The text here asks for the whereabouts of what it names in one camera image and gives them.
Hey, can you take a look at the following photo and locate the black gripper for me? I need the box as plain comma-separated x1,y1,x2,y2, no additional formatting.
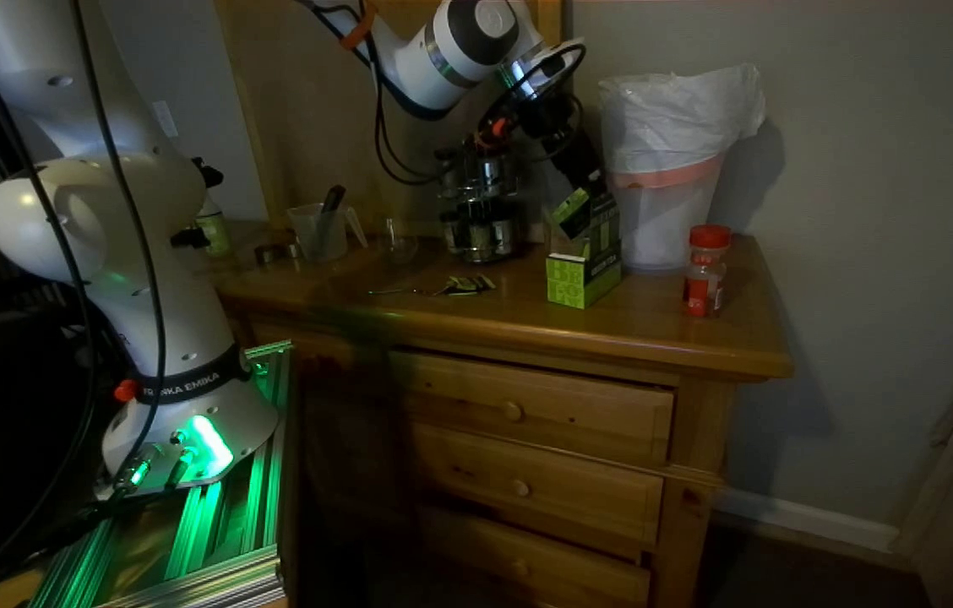
506,82,625,223

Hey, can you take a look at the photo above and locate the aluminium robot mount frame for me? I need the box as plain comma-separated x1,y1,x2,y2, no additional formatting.
17,337,302,608

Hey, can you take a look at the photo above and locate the green cardboard box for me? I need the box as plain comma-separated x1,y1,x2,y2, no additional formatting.
543,213,630,314

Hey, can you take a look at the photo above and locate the medium wooden drawer front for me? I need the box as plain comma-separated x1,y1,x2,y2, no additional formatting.
407,421,668,555

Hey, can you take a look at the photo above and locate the dark utensil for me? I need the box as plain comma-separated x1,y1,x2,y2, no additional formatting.
312,182,350,262

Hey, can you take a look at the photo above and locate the white light switch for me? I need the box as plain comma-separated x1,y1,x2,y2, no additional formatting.
153,97,182,143

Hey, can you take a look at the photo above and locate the green sachet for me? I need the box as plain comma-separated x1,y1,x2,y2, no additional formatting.
543,182,597,243
437,271,501,301

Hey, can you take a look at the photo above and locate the white trash bin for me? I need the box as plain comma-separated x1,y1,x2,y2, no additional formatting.
604,155,726,275

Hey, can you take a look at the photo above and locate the wooden dresser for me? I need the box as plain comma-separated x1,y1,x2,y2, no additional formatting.
209,230,797,608

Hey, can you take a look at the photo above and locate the wooden back panel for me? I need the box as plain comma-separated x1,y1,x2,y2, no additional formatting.
214,0,568,233

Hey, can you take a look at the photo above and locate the white plastic bin liner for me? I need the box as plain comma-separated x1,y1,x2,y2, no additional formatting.
591,65,772,180

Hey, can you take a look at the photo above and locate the large wooden drawer front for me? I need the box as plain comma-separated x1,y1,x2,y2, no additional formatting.
390,348,678,472

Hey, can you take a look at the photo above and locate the white baseboard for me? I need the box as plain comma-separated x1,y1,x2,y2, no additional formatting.
708,483,908,569

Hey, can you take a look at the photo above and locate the red lid spice jar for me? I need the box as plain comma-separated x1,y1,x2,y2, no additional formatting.
678,223,735,320

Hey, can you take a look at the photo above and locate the small wooden drawer front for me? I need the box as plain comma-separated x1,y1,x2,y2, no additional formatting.
418,503,657,608

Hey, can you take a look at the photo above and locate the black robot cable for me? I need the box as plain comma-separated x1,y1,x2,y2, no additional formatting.
69,0,591,503

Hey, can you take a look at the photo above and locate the clear plastic cup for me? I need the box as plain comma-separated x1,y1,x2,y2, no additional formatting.
288,198,357,271

